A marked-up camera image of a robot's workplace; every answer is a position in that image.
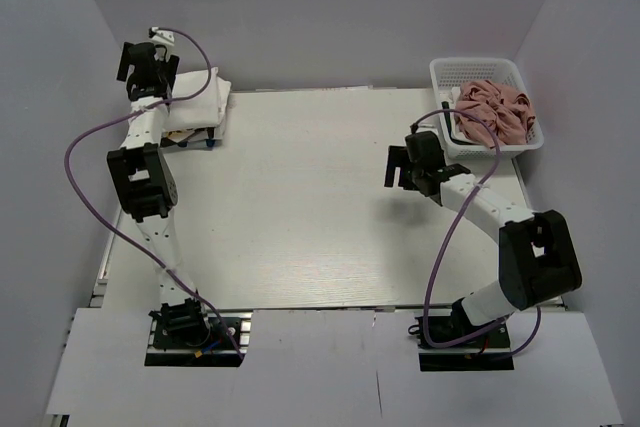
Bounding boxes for white coca-cola t-shirt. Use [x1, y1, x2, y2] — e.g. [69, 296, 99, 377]
[164, 67, 231, 132]

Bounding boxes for green and white t-shirt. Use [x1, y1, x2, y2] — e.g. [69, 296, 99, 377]
[439, 86, 477, 145]

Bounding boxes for pink t-shirt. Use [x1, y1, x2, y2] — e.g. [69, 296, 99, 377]
[455, 80, 536, 149]

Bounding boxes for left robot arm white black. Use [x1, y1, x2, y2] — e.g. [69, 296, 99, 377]
[107, 31, 212, 346]

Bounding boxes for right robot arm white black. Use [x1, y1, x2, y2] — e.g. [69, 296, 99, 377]
[384, 131, 582, 346]

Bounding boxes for folded white printed t-shirts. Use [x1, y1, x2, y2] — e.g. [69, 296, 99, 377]
[161, 99, 228, 149]

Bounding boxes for white plastic basket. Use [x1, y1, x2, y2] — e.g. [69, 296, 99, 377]
[430, 57, 544, 158]

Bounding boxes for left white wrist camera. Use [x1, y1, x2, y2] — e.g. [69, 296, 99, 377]
[148, 27, 175, 48]

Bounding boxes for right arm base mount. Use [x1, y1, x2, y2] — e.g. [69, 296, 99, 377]
[407, 314, 516, 373]

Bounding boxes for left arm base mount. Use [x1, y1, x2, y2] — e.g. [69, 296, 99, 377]
[144, 302, 251, 368]

